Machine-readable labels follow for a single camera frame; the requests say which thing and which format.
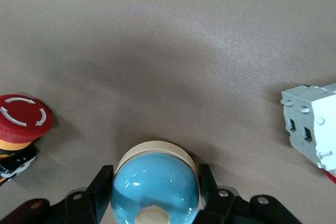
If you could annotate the white circuit breaker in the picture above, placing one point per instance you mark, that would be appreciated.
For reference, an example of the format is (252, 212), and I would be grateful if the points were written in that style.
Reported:
(315, 129)

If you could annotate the light blue dome bell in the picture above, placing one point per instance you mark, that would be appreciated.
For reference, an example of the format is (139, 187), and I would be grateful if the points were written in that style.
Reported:
(155, 182)

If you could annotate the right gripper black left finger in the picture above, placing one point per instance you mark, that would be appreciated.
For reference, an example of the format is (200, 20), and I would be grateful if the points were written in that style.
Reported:
(86, 205)

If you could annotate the red emergency stop orange body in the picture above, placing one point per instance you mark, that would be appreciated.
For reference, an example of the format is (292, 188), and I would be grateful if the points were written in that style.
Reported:
(21, 113)

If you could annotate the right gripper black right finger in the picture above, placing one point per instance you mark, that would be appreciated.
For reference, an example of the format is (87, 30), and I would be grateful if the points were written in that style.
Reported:
(223, 205)

